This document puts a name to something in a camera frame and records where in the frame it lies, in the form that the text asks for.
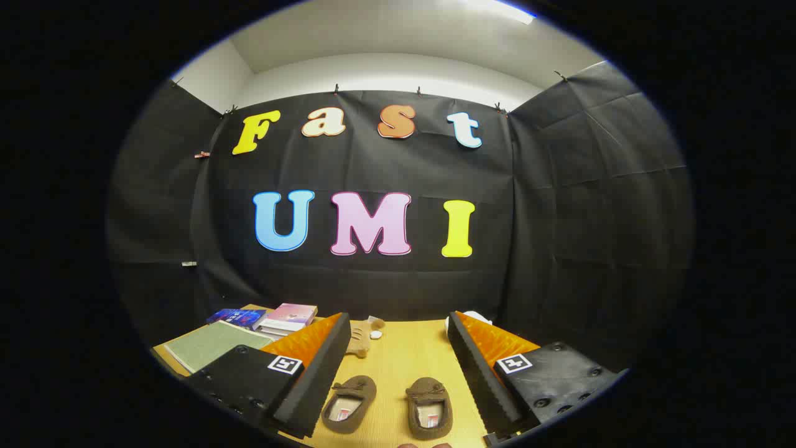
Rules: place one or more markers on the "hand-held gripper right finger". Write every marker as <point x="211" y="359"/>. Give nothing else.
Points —
<point x="482" y="379"/>

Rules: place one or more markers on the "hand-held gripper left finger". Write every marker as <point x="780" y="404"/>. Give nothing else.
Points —
<point x="314" y="379"/>

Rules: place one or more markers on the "brown fuzzy slipper shoe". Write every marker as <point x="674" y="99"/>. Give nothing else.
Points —
<point x="429" y="407"/>
<point x="348" y="404"/>

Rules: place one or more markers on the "pale green fabric storage box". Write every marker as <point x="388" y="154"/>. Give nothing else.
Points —
<point x="211" y="345"/>

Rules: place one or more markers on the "brown bread plush toy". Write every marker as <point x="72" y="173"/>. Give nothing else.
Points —
<point x="360" y="339"/>

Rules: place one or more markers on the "white plush toy red label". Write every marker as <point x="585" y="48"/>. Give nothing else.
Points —
<point x="474" y="317"/>

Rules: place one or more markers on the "pink cover book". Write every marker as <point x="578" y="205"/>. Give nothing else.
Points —
<point x="291" y="314"/>

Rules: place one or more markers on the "blue cover book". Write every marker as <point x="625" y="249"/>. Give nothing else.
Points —
<point x="239" y="317"/>

